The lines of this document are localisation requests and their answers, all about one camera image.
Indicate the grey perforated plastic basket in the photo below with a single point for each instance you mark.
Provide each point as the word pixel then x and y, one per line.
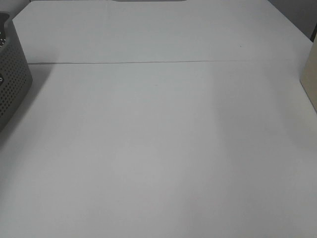
pixel 15 76

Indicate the beige box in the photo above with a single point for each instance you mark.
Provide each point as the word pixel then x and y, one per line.
pixel 309 76

